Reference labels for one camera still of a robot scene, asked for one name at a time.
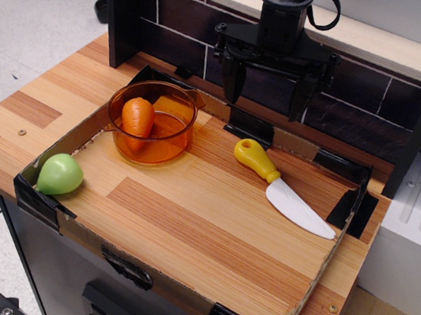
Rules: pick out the black caster wheel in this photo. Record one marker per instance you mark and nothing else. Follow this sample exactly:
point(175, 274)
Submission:
point(101, 11)

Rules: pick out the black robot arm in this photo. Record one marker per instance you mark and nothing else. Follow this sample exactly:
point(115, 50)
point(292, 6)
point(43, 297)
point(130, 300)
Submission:
point(279, 45)

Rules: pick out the black cabinet under table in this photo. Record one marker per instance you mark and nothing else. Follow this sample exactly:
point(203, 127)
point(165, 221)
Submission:
point(68, 279)

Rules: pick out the green toy pear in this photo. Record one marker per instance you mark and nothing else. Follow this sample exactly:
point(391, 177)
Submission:
point(60, 174)

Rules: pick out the yellow handled toy knife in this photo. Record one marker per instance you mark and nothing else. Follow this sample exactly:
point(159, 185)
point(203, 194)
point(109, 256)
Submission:
point(251, 154)

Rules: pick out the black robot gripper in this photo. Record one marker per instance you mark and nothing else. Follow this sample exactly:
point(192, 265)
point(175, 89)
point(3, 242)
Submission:
point(277, 44)

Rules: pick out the orange transparent plastic pot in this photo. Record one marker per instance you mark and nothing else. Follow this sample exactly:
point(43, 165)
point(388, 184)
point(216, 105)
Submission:
point(176, 112)

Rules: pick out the orange toy carrot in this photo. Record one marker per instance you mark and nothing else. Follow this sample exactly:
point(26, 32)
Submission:
point(138, 117)

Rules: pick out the cardboard fence with black tape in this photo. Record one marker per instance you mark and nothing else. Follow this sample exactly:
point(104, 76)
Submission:
point(199, 231)

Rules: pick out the white ribbed block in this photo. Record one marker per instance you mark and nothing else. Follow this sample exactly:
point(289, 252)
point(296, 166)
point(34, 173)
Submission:
point(392, 269)

